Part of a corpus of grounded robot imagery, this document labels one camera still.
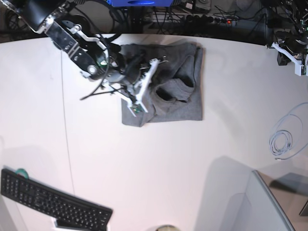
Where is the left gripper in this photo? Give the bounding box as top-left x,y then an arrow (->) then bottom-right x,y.
275,31 -> 308,65

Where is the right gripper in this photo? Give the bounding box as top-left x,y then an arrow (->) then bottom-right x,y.
108,51 -> 150,83

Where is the grey t-shirt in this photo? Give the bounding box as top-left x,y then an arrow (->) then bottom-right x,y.
121,42 -> 204,127

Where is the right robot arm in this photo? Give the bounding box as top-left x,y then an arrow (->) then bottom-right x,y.
1,0 -> 159,105

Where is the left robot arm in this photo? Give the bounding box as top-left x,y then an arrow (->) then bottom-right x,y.
261,0 -> 308,69

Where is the white power strip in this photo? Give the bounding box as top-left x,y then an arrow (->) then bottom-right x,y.
145,12 -> 239,26

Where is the blue box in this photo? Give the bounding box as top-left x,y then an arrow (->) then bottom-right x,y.
107,0 -> 173,7

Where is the green tape roll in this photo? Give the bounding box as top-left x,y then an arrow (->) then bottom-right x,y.
15,168 -> 29,179

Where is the black computer keyboard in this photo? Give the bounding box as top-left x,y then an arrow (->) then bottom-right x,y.
0,169 -> 113,231

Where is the round tan object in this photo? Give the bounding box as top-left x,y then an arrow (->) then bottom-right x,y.
155,224 -> 180,231

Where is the coiled white cable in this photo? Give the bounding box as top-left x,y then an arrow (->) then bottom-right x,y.
268,102 -> 308,161

